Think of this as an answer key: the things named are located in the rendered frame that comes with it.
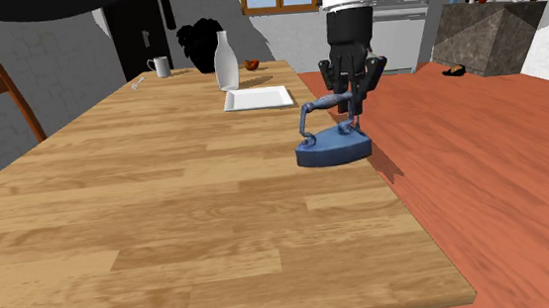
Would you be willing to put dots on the white square plate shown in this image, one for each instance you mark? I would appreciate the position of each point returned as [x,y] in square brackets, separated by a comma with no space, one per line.
[258,99]

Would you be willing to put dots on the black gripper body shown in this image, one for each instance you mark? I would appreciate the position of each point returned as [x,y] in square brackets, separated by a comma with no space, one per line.
[350,27]

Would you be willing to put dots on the dark shoe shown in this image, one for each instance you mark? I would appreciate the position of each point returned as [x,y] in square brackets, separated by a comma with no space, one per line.
[454,70]

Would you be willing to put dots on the white bottle vase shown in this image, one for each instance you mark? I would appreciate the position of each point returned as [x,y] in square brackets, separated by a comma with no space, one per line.
[226,65]

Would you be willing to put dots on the black door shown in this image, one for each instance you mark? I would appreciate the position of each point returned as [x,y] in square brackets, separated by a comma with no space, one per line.
[132,23]

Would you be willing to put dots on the white kitchen appliance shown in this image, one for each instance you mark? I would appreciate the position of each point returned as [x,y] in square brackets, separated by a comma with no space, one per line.
[399,38]

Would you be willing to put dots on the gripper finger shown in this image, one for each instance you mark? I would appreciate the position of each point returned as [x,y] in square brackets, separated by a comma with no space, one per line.
[327,75]
[374,71]

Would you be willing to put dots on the stone kitchen counter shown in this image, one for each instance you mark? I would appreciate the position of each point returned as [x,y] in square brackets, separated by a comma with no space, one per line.
[479,37]

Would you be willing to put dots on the silver fork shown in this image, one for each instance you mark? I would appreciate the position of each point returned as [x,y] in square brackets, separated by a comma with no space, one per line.
[138,84]

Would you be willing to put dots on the blue iron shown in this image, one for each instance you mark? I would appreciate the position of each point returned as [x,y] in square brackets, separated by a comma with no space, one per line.
[334,148]

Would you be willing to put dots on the brown wooden chair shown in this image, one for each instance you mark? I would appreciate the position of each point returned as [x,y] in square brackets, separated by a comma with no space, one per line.
[6,87]

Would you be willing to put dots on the wooden table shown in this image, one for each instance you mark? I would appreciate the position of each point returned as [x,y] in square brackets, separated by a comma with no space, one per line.
[162,205]

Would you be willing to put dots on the small orange bowl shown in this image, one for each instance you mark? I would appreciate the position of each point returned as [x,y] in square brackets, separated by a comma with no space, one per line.
[251,64]

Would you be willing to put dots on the white mug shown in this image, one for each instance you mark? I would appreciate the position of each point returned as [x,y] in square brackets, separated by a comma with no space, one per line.
[163,67]

